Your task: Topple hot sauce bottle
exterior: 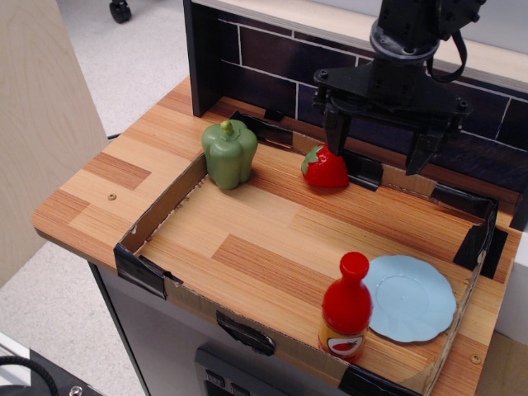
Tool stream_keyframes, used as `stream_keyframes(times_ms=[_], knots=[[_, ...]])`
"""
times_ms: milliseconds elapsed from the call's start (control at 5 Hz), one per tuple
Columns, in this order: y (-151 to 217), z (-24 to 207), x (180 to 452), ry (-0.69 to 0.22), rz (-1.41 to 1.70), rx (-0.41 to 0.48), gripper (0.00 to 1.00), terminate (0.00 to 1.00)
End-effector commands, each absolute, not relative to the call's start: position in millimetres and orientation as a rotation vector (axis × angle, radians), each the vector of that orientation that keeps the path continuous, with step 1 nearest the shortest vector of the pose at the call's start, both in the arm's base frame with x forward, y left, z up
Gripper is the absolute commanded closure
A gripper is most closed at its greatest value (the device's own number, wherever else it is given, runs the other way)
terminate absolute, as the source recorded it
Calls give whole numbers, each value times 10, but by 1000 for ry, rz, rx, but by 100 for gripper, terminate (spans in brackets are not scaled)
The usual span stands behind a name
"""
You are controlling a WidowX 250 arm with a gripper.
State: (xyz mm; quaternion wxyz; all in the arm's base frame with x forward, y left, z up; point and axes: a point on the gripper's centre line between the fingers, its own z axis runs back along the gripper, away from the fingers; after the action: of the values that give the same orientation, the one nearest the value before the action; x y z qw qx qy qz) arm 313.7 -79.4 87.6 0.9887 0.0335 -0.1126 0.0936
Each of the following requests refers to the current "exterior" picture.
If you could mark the cardboard fence with black tape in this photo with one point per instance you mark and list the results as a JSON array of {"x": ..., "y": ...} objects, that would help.
[{"x": 257, "y": 260}]

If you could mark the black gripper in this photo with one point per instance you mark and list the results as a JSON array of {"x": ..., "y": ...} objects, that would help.
[{"x": 403, "y": 95}]

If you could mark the grey cabinet base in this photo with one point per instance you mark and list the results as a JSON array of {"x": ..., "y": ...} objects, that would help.
[{"x": 175, "y": 352}]

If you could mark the green toy bell pepper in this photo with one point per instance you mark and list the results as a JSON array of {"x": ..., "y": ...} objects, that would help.
[{"x": 229, "y": 149}]

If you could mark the light blue plate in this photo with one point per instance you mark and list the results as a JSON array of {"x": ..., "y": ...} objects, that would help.
[{"x": 412, "y": 300}]

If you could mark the black caster wheel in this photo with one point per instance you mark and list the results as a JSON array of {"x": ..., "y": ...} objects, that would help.
[{"x": 120, "y": 11}]

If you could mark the red toy strawberry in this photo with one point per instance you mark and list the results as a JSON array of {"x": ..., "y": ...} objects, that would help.
[{"x": 323, "y": 168}]

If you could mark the dark tiled backsplash panel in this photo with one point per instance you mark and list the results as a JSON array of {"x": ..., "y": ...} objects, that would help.
[{"x": 265, "y": 53}]

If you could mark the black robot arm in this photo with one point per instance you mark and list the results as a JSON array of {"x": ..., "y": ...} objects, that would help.
[{"x": 418, "y": 50}]

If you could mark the light wooden board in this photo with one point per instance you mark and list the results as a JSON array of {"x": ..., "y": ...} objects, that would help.
[{"x": 49, "y": 123}]

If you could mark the red hot sauce bottle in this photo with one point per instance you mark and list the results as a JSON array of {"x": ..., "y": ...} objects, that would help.
[{"x": 346, "y": 310}]

